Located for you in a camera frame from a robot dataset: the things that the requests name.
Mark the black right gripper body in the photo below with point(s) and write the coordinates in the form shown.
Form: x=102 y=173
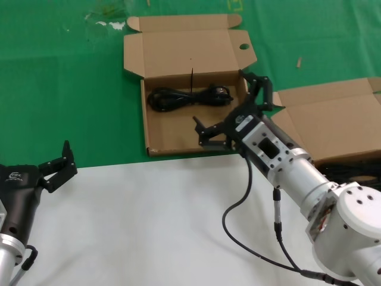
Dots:
x=241 y=119

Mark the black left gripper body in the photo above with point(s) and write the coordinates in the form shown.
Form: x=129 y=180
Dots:
x=18 y=193

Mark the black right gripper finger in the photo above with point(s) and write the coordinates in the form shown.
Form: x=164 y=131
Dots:
x=265 y=89
x=211 y=134

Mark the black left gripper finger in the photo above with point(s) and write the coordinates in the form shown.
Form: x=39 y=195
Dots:
x=67 y=167

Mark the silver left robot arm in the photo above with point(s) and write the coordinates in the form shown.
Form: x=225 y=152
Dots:
x=7 y=253

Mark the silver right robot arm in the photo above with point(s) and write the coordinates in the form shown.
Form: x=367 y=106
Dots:
x=357 y=223

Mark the open brown cardboard box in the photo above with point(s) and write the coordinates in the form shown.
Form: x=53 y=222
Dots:
x=327 y=113

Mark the cardboard box with round hole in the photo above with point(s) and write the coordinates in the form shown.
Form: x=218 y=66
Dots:
x=178 y=53

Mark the short flat wood strip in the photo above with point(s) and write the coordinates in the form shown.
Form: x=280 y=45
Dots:
x=298 y=62

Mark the green table cloth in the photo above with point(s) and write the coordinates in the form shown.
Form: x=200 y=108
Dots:
x=59 y=74

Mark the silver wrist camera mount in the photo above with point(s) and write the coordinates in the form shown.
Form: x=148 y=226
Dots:
x=268 y=149

